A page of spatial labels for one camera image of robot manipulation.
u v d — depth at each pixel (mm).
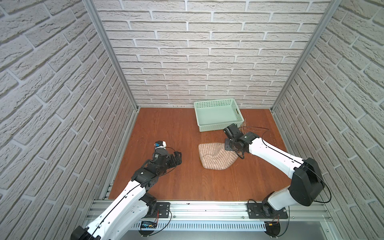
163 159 609
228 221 711
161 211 731
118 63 925
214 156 891
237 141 614
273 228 697
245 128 1078
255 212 729
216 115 1129
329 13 710
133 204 487
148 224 710
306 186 424
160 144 701
